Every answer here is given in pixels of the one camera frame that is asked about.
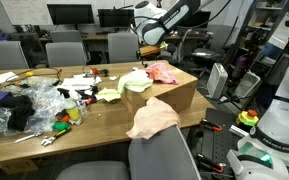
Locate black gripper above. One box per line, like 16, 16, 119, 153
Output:
136, 49, 149, 69

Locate pink shirt orange print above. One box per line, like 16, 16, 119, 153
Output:
145, 62, 179, 86

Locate pale yellow cloth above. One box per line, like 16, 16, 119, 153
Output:
116, 69, 154, 95

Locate peach cloth garment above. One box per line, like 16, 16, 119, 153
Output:
126, 96, 182, 140

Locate large brown cardboard box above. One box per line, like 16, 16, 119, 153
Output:
120, 60, 199, 125

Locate dark green small object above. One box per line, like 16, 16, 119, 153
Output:
98, 68, 110, 78

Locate light green cloth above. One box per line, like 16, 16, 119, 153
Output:
94, 87, 122, 103

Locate black red tool pile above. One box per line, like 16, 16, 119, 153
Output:
78, 85, 100, 106

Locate white paper stack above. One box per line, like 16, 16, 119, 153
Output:
59, 75, 103, 92

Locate white space heater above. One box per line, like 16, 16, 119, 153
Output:
206, 62, 229, 101

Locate clear plastic water bottle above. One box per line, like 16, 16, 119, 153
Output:
77, 99, 89, 120

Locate yellow liquid spray bottle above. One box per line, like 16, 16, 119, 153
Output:
57, 87, 82, 126

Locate orange black clamp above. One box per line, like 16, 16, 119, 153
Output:
196, 152, 228, 175
199, 118, 224, 133

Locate gray framed office chair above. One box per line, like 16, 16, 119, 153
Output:
56, 124, 202, 180

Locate purple object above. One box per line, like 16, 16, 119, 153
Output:
232, 55, 250, 80

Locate black orange small tool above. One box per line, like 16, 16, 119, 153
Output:
54, 109, 72, 123

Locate green plastic toy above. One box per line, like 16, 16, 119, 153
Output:
51, 121, 71, 132

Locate large clear plastic bag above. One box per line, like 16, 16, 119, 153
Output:
18, 81, 67, 134

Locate white grilled fan heater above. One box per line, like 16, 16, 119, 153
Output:
233, 70, 262, 100

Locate black perforated mounting board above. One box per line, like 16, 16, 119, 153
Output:
197, 107, 262, 180

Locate black mesh office chair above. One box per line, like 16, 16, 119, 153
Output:
9, 32, 49, 69

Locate silver metal bar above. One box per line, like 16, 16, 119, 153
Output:
229, 124, 251, 139

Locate yellow red emergency stop button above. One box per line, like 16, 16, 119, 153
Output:
235, 109, 260, 128

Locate black cloth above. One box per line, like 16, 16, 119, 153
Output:
0, 95, 36, 132

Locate white marker pen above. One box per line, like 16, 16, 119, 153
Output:
14, 132, 44, 145

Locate tan wrist camera mount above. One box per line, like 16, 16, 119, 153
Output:
139, 44, 168, 57

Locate wooden wall desk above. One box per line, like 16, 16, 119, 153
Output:
38, 32, 215, 43

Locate black table cable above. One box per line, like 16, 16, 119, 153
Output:
3, 67, 64, 83

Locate yellow handled pliers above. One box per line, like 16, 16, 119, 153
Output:
40, 127, 73, 147

